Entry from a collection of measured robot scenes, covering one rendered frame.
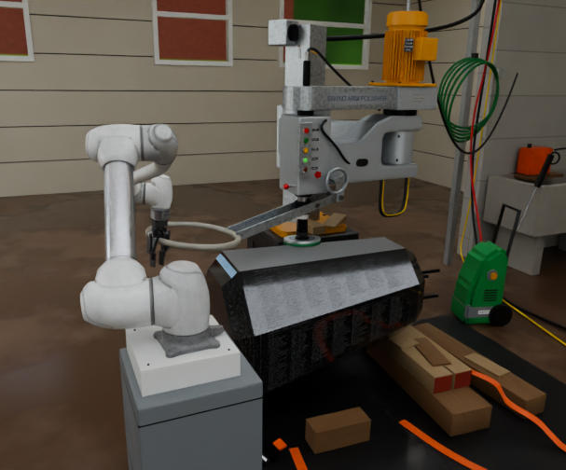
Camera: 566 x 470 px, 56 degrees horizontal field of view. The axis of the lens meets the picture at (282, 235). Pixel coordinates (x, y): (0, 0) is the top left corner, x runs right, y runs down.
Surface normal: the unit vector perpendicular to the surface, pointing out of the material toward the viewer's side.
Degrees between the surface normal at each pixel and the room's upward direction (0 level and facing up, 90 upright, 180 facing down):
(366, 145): 90
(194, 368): 90
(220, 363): 90
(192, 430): 90
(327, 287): 45
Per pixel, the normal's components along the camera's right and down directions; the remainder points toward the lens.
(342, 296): 0.30, -0.49
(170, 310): 0.19, 0.28
